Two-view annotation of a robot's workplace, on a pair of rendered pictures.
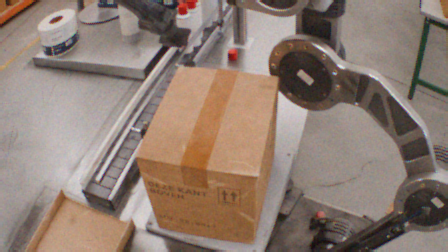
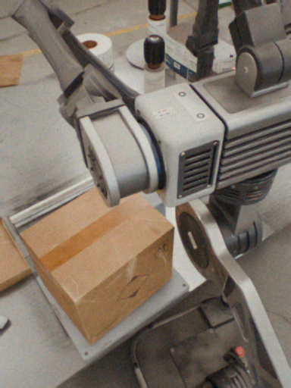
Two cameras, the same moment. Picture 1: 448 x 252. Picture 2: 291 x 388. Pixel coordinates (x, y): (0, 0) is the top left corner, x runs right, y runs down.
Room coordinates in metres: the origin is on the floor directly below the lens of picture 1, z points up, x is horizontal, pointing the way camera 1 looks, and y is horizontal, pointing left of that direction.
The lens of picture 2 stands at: (0.28, -0.40, 1.89)
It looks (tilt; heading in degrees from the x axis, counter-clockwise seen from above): 50 degrees down; 36
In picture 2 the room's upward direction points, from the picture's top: 2 degrees counter-clockwise
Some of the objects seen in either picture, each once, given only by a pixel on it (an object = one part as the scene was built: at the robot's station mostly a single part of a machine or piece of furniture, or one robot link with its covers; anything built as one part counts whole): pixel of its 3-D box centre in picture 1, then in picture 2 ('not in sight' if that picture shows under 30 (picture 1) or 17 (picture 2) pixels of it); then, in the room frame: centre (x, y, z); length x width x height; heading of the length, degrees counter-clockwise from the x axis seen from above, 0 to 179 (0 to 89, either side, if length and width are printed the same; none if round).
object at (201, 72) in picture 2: not in sight; (204, 71); (1.40, 0.13, 1.12); 0.10 x 0.07 x 0.07; 159
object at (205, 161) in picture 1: (215, 157); (103, 258); (0.65, 0.02, 0.99); 0.30 x 0.24 x 0.27; 165
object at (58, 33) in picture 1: (58, 32); (91, 59); (1.46, 0.74, 0.95); 0.20 x 0.20 x 0.14
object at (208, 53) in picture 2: not in sight; (204, 54); (1.40, 0.14, 1.19); 0.07 x 0.06 x 0.07; 58
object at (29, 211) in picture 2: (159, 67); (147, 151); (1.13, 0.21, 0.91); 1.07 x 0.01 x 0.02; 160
